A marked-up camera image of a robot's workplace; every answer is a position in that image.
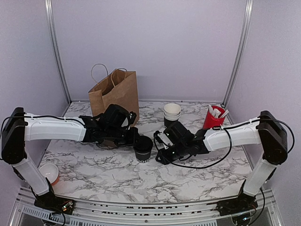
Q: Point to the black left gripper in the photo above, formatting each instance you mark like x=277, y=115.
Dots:
x=135, y=134

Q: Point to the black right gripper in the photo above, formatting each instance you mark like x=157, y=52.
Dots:
x=165, y=157

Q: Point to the brown paper bag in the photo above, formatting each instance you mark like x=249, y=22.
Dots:
x=120, y=88

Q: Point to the single black coffee cup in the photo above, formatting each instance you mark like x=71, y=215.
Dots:
x=143, y=157

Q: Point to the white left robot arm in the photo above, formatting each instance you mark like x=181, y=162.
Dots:
x=21, y=128

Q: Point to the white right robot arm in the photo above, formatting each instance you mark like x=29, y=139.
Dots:
x=264, y=131

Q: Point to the stack of paper coffee cups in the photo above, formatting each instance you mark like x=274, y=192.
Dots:
x=172, y=113

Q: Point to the red utensil cup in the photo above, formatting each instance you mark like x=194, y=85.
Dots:
x=215, y=116

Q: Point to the orange white bowl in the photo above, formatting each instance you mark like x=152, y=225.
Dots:
x=51, y=172

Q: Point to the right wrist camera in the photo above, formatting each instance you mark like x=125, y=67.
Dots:
x=162, y=138

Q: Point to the front aluminium rail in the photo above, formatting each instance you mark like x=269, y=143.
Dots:
x=97, y=213

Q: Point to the left aluminium frame post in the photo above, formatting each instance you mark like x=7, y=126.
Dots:
x=55, y=46

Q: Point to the aluminium frame post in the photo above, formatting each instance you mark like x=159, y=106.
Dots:
x=240, y=51
x=55, y=46

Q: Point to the right aluminium frame post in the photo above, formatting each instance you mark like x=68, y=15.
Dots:
x=240, y=51

